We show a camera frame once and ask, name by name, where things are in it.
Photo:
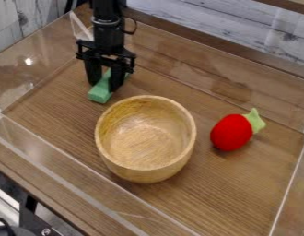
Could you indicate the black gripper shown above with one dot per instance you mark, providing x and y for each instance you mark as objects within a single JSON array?
[{"x": 105, "y": 51}]

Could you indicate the green rectangular block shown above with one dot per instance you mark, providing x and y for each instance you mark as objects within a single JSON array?
[{"x": 99, "y": 93}]

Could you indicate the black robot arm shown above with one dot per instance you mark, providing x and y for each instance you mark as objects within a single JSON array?
[{"x": 103, "y": 10}]

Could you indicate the wooden bowl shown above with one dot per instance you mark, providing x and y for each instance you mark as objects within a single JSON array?
[{"x": 145, "y": 137}]

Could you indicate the red plush strawberry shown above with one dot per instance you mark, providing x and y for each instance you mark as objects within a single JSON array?
[{"x": 235, "y": 129}]

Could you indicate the clear acrylic corner bracket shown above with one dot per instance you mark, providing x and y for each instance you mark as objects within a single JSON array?
[{"x": 81, "y": 32}]

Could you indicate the clear acrylic tray wall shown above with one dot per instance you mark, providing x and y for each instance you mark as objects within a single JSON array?
[{"x": 227, "y": 193}]

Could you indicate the black table leg bracket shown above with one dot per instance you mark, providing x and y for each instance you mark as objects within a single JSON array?
[{"x": 30, "y": 221}]

